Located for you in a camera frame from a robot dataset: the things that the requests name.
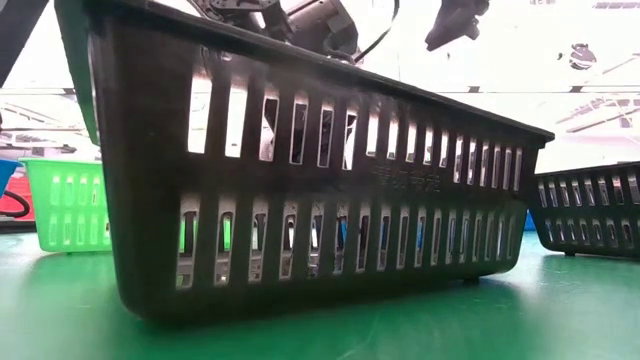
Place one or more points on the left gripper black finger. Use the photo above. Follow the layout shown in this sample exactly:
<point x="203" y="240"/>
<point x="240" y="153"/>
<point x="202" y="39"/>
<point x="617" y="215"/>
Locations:
<point x="299" y="135"/>

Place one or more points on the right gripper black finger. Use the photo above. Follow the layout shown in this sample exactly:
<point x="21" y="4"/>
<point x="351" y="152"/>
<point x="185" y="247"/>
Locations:
<point x="450" y="32"/>
<point x="436" y="30"/>

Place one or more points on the black slotted plastic basket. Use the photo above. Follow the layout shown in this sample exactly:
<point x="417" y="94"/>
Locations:
<point x="150" y="200"/>
<point x="590" y="212"/>

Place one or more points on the green slotted plastic basket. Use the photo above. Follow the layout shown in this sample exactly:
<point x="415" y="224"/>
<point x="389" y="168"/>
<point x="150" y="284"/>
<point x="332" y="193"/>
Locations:
<point x="37" y="210"/>

